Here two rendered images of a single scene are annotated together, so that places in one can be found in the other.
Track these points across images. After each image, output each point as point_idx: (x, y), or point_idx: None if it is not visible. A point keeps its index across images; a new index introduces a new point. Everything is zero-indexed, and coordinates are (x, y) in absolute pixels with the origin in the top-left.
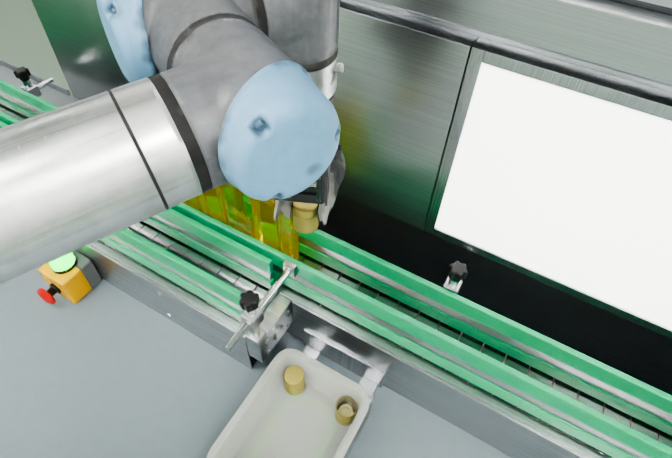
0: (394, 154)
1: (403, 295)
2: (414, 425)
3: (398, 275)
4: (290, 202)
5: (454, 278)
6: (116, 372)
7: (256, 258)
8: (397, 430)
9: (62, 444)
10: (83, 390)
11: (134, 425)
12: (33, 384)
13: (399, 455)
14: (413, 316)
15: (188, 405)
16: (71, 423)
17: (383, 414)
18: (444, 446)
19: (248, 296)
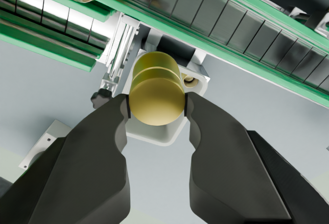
0: None
1: (257, 13)
2: (231, 68)
3: (264, 13)
4: (124, 116)
5: None
6: (18, 59)
7: (84, 14)
8: (220, 73)
9: (21, 103)
10: (6, 74)
11: (56, 89)
12: None
13: (219, 85)
14: (258, 25)
15: (82, 74)
16: (16, 93)
17: (212, 64)
18: (247, 78)
19: (100, 102)
